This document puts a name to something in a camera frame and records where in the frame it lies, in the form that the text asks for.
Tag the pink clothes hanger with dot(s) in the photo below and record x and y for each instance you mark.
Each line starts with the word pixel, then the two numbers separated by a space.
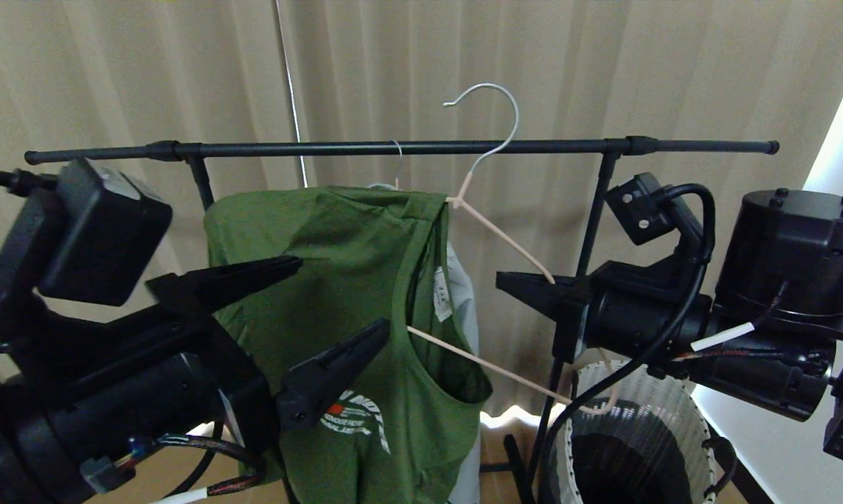
pixel 505 241
pixel 398 164

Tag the black clothes rack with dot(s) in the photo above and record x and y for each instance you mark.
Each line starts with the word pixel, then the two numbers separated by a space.
pixel 323 148

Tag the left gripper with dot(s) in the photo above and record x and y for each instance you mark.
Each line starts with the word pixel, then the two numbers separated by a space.
pixel 148 392

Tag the green garment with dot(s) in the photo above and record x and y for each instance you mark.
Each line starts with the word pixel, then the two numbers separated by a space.
pixel 351 238

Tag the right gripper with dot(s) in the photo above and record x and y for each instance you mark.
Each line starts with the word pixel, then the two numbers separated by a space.
pixel 638 315

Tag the beige curtain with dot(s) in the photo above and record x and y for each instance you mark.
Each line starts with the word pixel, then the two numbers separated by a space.
pixel 603 63

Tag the pale grey shorts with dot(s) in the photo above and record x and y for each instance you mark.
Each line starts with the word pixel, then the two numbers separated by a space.
pixel 467 301

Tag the white laundry basket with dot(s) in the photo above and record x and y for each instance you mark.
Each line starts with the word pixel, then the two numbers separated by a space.
pixel 659 406

